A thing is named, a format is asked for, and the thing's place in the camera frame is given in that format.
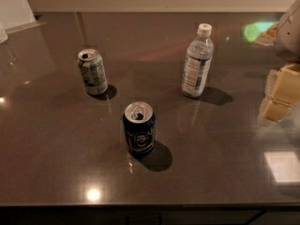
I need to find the white green soda can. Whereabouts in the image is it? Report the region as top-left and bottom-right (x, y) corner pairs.
(78, 49), (108, 96)

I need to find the dark blue pepsi can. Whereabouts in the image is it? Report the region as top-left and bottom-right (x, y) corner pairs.
(123, 101), (156, 157)

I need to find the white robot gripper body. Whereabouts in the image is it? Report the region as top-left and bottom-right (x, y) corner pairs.
(275, 0), (300, 63)

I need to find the clear object at left edge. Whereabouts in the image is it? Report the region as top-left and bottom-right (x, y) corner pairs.
(0, 23), (8, 44)

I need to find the white board leaning on wall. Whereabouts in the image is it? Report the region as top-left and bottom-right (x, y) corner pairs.
(0, 0), (44, 34)

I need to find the clear plastic water bottle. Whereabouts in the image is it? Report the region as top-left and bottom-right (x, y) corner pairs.
(181, 23), (214, 98)

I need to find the orange snack bag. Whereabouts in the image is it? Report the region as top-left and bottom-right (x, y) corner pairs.
(255, 22), (278, 46)

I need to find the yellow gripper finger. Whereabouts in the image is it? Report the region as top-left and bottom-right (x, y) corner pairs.
(257, 97), (291, 126)
(265, 63), (300, 105)

